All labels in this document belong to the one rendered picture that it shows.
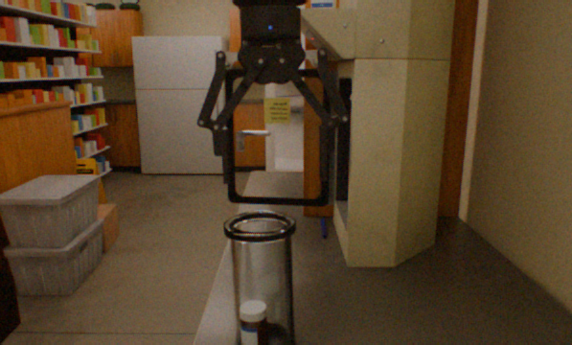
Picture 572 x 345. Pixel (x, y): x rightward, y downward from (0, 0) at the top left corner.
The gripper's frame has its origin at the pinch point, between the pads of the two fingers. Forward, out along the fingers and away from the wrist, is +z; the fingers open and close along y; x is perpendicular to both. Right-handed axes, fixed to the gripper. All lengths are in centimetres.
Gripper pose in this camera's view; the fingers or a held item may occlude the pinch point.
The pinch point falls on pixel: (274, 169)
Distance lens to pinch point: 59.2
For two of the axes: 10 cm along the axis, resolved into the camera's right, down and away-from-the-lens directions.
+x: 0.1, 2.4, -9.7
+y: -10.0, 0.3, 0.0
